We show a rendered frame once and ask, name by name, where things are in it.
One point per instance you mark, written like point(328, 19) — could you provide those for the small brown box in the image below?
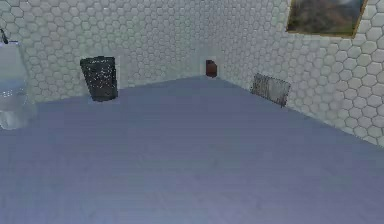
point(211, 68)

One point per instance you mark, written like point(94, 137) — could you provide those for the black mesh waste bin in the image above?
point(100, 78)

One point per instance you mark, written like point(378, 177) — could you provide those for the gold framed landscape picture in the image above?
point(325, 16)

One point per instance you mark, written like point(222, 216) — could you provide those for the white toilet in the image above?
point(11, 86)

